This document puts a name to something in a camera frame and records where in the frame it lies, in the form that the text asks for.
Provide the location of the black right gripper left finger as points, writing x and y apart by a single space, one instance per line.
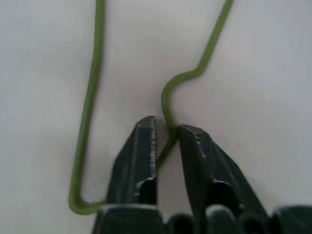
136 165

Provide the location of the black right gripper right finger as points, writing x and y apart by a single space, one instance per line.
209 165

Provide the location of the green rod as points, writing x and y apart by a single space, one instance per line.
83 146

